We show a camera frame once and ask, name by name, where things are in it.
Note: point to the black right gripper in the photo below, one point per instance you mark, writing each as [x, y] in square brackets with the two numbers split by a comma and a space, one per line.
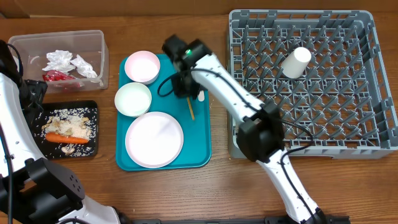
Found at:
[180, 89]

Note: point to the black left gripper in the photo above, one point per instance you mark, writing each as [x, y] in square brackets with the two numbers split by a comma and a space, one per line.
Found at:
[38, 88]

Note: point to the wooden chopstick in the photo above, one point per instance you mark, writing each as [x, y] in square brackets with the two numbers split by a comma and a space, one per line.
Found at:
[190, 108]

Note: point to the white plastic fork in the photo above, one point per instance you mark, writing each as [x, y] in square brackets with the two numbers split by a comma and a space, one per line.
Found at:
[201, 96]

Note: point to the red snack wrapper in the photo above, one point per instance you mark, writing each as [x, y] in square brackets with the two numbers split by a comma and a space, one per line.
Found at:
[55, 76]

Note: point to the white tissue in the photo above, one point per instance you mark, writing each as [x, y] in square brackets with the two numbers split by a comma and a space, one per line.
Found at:
[83, 68]
[59, 60]

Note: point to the pink bowl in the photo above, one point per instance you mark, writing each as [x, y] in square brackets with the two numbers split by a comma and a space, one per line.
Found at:
[143, 67]

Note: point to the peanut shells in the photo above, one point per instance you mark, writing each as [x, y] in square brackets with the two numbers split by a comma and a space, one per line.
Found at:
[71, 126]

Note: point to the orange carrot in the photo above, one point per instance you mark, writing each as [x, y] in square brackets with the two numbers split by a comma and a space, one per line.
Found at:
[58, 138]

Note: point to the white bowl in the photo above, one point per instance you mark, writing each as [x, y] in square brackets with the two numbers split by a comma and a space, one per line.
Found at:
[133, 99]

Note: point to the pile of white rice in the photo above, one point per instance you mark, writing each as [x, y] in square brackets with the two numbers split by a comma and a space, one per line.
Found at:
[74, 129]

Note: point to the white plate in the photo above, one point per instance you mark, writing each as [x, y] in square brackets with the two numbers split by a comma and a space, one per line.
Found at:
[154, 140]

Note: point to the white paper cup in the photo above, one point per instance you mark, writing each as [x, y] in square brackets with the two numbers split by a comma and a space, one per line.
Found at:
[295, 64]

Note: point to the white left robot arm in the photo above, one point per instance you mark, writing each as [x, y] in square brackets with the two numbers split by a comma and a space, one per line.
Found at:
[33, 188]

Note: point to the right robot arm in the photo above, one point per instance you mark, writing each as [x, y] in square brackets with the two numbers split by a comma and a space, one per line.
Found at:
[261, 134]

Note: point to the grey dishwasher rack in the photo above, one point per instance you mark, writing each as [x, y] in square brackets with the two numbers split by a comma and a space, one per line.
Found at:
[342, 105]

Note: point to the teal plastic tray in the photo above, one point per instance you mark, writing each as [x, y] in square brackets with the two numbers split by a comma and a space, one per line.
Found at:
[196, 150]

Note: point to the black tray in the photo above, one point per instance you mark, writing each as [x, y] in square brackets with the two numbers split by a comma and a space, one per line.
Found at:
[93, 124]

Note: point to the clear plastic bin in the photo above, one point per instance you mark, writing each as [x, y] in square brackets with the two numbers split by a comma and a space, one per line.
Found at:
[88, 44]

